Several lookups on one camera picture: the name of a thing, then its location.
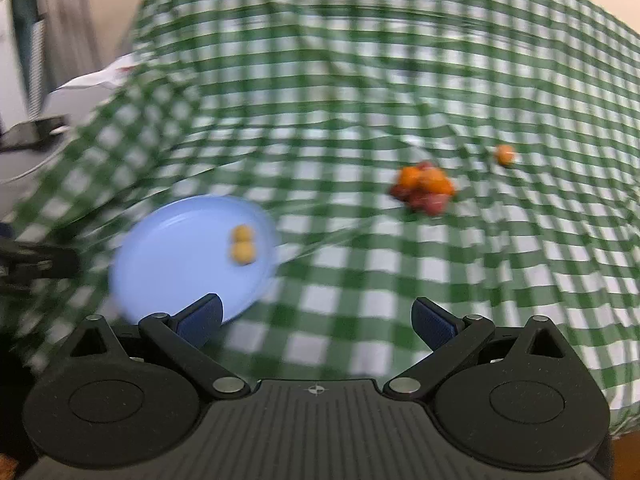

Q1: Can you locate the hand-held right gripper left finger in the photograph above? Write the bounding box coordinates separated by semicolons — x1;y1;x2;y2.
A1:
65;293;252;401

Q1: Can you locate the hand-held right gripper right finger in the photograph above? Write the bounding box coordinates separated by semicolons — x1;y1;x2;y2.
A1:
382;297;568;401

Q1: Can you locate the blue plate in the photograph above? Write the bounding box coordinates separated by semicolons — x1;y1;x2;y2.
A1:
109;195;278;326

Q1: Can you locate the grey cushion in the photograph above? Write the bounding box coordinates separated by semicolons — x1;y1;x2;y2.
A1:
0;150;63;216

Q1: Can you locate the black smartphone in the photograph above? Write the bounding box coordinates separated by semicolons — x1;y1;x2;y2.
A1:
0;116;69;154

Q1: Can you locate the white printed cloth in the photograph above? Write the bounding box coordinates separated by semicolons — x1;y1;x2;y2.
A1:
50;52;137;94

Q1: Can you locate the grey curtain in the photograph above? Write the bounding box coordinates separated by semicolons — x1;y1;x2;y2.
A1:
10;0;103;106

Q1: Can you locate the green checked cloth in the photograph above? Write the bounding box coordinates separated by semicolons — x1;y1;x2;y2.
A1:
0;0;640;436

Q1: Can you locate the white charging cable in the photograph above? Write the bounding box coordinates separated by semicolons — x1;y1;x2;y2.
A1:
0;127;77;186

